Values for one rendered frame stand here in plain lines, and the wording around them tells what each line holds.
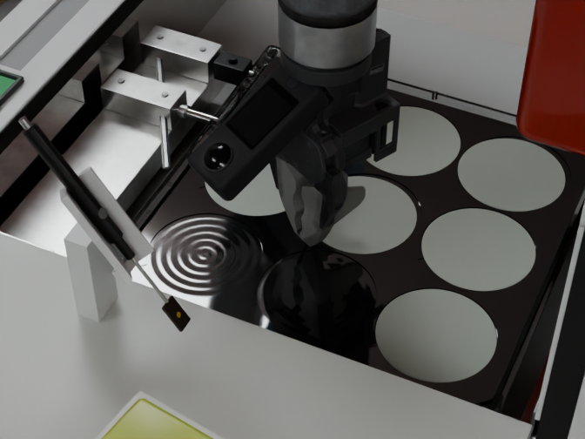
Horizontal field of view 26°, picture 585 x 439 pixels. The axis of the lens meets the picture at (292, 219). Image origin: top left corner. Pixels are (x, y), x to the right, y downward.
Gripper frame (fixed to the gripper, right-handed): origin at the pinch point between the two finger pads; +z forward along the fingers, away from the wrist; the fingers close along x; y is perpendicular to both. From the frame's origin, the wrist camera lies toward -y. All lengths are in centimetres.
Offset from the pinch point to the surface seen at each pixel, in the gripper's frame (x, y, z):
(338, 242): -1.6, 2.7, 1.2
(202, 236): 6.5, -6.3, 1.4
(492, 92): 11.5, 35.6, 9.2
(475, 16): 100, 128, 91
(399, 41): 24.8, 33.5, 9.2
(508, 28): 92, 131, 91
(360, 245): -3.1, 4.1, 1.2
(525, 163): -4.4, 23.3, 1.2
